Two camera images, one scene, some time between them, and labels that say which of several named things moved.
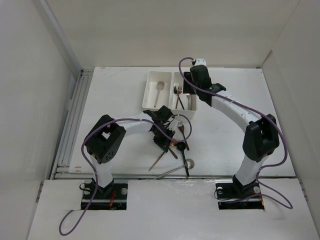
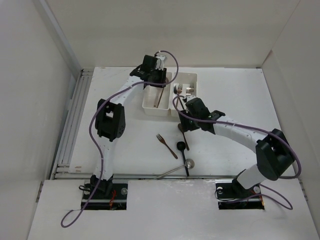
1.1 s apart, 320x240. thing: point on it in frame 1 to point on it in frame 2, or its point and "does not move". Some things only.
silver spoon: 189,164 does not move
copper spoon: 172,143 to 167,81
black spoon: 181,146 does not move
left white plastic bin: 158,90 does not move
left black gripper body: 159,137 to 157,75
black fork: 175,92 does not move
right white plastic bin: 182,103 does not move
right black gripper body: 188,89 to 190,124
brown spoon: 181,127 does not move
